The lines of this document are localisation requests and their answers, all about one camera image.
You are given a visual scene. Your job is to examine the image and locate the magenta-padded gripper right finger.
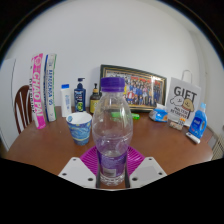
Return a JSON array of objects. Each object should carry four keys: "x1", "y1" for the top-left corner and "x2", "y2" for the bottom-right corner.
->
[{"x1": 125, "y1": 145, "x2": 168, "y2": 189}]

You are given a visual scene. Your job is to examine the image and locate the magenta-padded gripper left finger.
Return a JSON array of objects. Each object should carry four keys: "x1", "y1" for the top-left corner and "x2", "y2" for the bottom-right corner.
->
[{"x1": 57, "y1": 145, "x2": 100, "y2": 188}]

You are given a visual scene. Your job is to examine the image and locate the clear purple-capped water bottle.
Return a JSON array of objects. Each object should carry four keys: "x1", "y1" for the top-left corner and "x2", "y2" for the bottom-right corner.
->
[{"x1": 91, "y1": 76, "x2": 134, "y2": 187}]

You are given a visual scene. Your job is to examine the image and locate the blue painted white mug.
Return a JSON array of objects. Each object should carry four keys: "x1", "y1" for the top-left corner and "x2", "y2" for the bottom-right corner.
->
[{"x1": 65, "y1": 111, "x2": 93, "y2": 146}]

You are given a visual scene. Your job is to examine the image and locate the small snack packet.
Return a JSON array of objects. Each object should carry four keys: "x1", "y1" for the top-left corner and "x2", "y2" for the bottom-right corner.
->
[{"x1": 168, "y1": 119, "x2": 184, "y2": 131}]

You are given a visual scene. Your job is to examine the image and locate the amber black-capped bottle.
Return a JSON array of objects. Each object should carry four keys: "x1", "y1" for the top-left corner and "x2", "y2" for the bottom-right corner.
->
[{"x1": 89, "y1": 82, "x2": 102, "y2": 115}]

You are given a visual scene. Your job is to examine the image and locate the white remote control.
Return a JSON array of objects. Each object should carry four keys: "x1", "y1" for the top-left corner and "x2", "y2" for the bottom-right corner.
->
[{"x1": 185, "y1": 131, "x2": 202, "y2": 145}]

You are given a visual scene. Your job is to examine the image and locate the dark blue pump bottle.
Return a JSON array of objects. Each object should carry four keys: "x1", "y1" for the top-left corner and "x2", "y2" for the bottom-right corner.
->
[{"x1": 73, "y1": 77, "x2": 87, "y2": 113}]

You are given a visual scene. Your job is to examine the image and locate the white blue-capped lotion bottle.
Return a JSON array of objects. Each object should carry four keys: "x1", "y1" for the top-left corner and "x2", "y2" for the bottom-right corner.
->
[{"x1": 60, "y1": 83, "x2": 73, "y2": 118}]

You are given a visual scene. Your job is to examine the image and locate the framed group photo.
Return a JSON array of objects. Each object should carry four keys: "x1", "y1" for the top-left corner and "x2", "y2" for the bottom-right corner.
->
[{"x1": 99, "y1": 64, "x2": 168, "y2": 113}]

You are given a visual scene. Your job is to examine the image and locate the blue detergent bottle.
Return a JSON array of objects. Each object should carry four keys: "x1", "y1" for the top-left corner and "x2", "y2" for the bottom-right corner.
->
[{"x1": 188, "y1": 102, "x2": 208, "y2": 140}]

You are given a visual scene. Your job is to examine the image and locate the white paper gift bag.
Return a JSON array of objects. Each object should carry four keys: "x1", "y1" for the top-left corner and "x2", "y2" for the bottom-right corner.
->
[{"x1": 165, "y1": 69, "x2": 203, "y2": 127}]

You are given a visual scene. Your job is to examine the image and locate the pink shuttlecock tube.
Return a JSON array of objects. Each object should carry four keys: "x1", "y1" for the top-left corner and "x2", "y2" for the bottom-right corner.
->
[{"x1": 30, "y1": 53, "x2": 47, "y2": 130}]

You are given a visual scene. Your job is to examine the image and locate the white radiator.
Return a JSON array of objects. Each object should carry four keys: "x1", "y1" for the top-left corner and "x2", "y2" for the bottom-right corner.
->
[{"x1": 211, "y1": 133, "x2": 224, "y2": 161}]

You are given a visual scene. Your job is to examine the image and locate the brown wooden chair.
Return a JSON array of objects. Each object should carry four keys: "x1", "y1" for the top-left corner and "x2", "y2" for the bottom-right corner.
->
[{"x1": 13, "y1": 84, "x2": 34, "y2": 135}]

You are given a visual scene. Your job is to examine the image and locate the white flat panel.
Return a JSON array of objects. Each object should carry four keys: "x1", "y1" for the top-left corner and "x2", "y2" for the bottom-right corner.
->
[{"x1": 0, "y1": 58, "x2": 18, "y2": 144}]

